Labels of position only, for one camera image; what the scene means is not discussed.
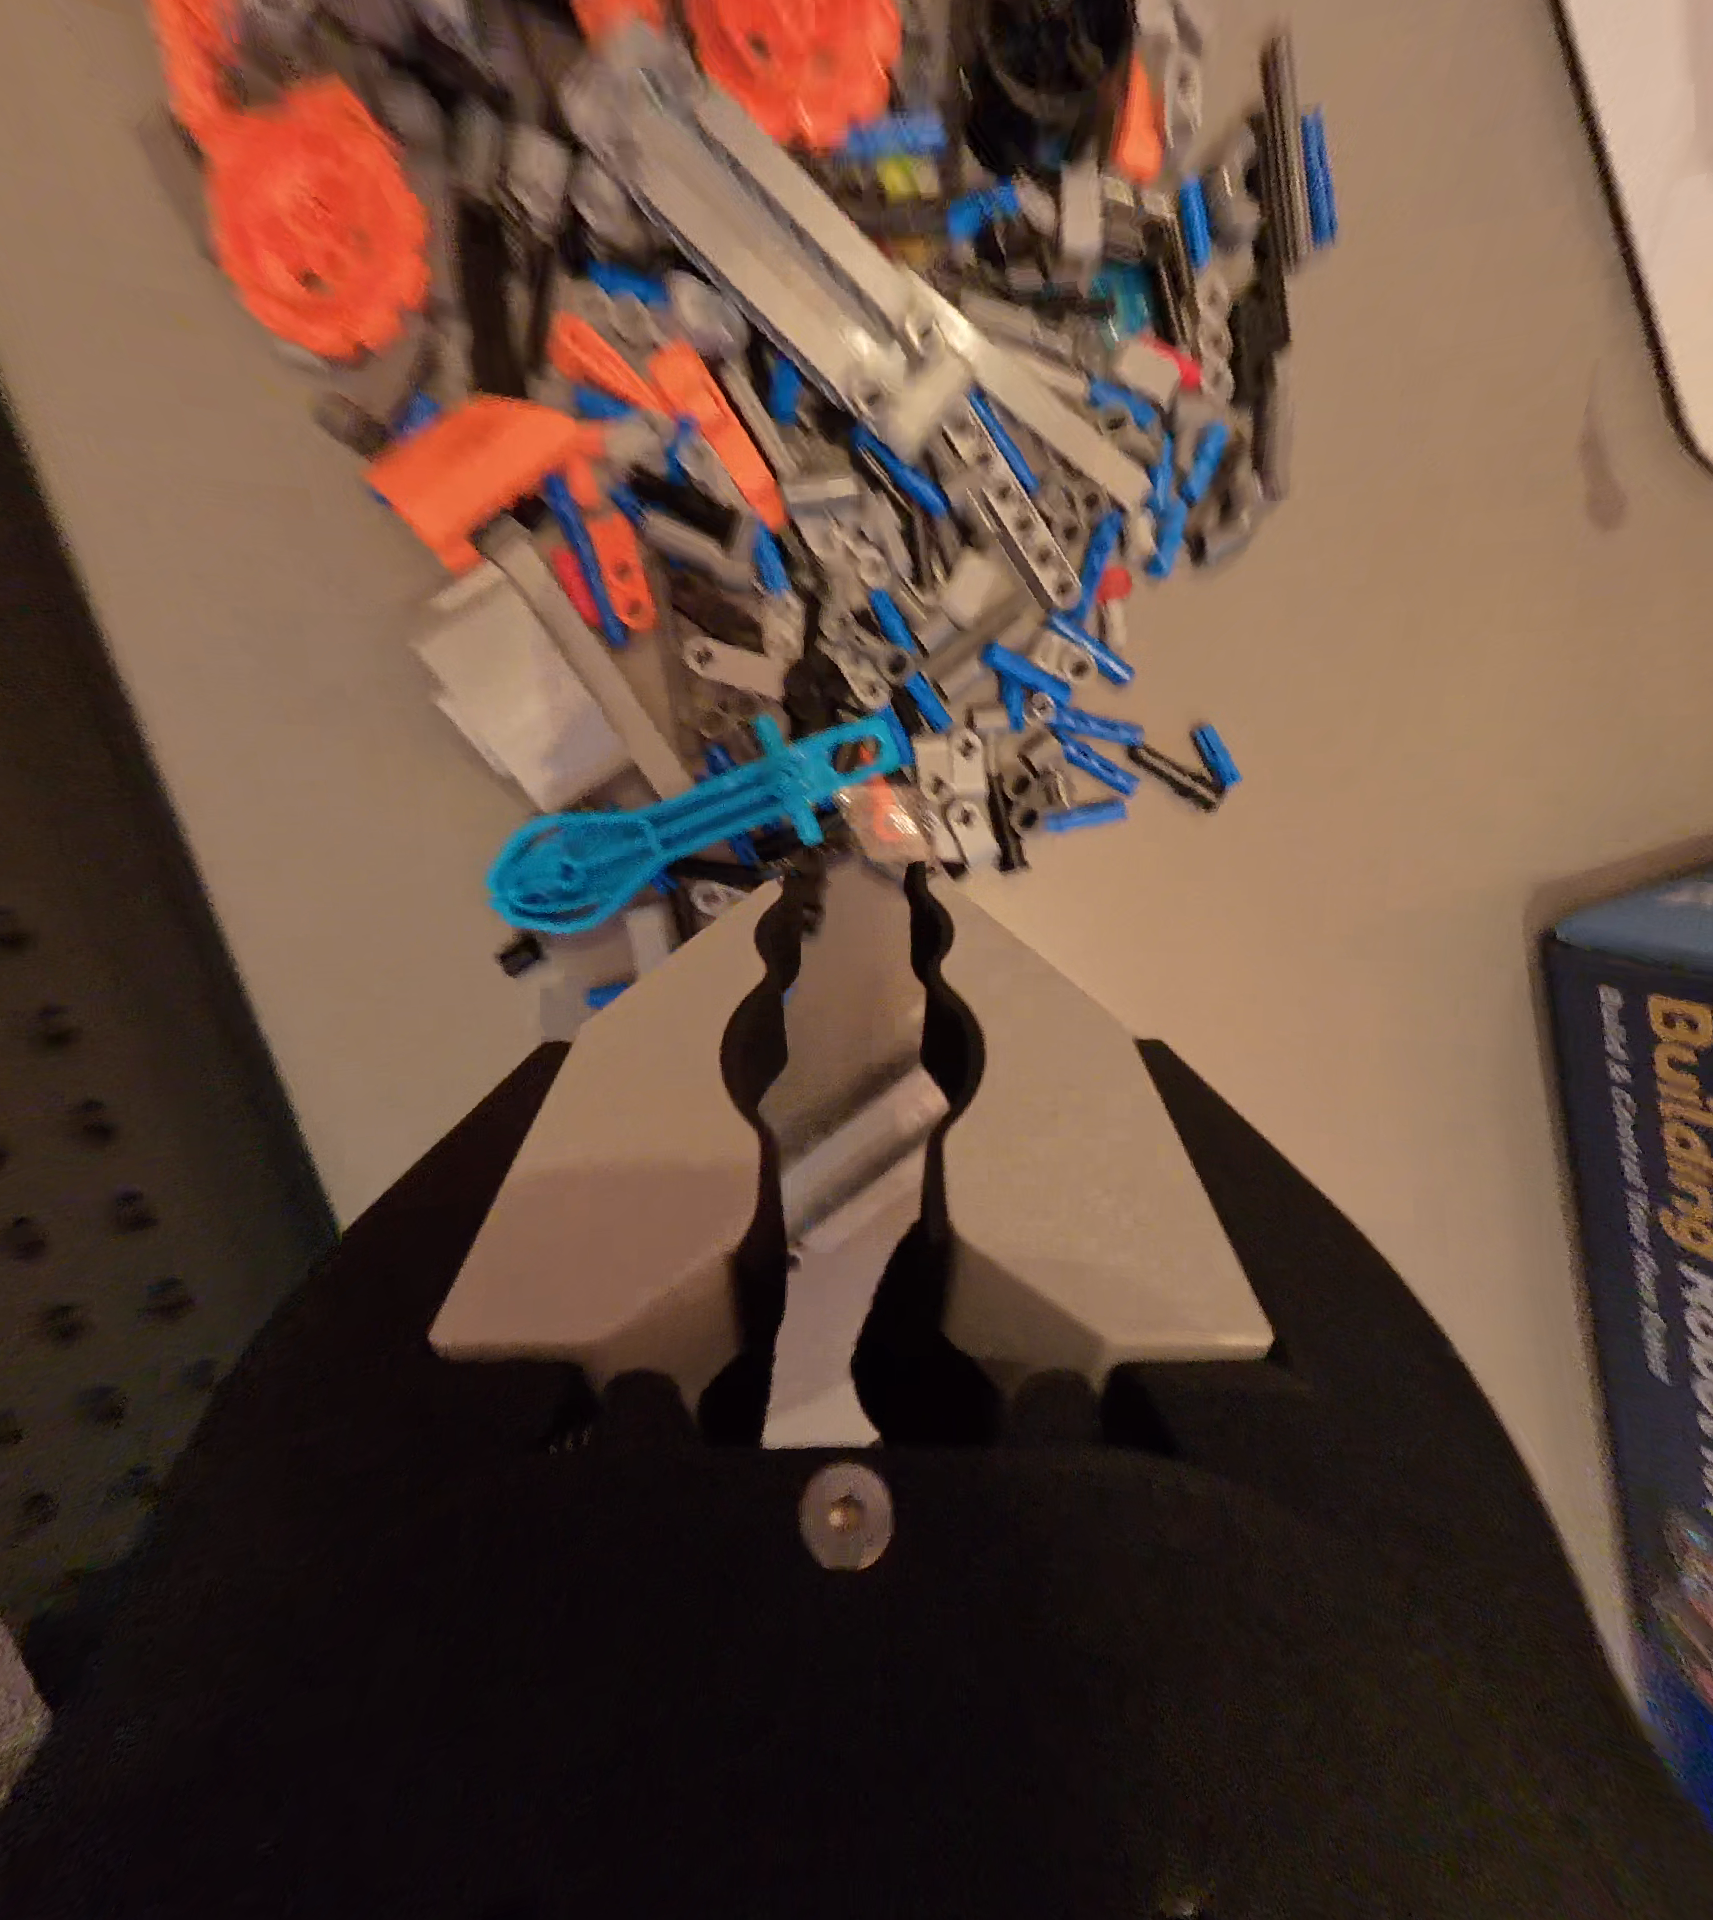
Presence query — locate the orange toothed wheel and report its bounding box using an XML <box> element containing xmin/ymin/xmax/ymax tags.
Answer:
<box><xmin>206</xmin><ymin>74</ymin><xmax>442</xmax><ymax>358</ymax></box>
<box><xmin>682</xmin><ymin>0</ymin><xmax>906</xmax><ymax>141</ymax></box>

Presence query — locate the blue toy kit box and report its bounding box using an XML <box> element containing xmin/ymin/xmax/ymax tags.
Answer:
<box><xmin>1534</xmin><ymin>839</ymin><xmax>1713</xmax><ymax>1920</ymax></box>

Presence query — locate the black perforated mat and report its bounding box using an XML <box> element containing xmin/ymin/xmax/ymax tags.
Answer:
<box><xmin>0</xmin><ymin>121</ymin><xmax>344</xmax><ymax>1689</ymax></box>

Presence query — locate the pile of toy building pieces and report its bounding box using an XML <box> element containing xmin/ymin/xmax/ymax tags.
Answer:
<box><xmin>153</xmin><ymin>0</ymin><xmax>1347</xmax><ymax>996</ymax></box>

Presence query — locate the orange wedge panel piece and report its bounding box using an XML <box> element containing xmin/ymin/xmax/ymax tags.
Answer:
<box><xmin>364</xmin><ymin>396</ymin><xmax>622</xmax><ymax>576</ymax></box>

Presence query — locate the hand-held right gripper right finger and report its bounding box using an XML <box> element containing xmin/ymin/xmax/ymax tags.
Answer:
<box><xmin>902</xmin><ymin>868</ymin><xmax>1281</xmax><ymax>1419</ymax></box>

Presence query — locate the turquoise wrench-shaped piece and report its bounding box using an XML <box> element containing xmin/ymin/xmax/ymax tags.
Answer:
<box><xmin>489</xmin><ymin>719</ymin><xmax>918</xmax><ymax>933</ymax></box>

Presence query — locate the large black wheel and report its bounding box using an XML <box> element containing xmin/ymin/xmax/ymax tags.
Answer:
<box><xmin>974</xmin><ymin>0</ymin><xmax>1145</xmax><ymax>141</ymax></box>

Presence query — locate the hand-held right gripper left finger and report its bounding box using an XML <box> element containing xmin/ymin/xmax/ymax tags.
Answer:
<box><xmin>431</xmin><ymin>880</ymin><xmax>799</xmax><ymax>1419</ymax></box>

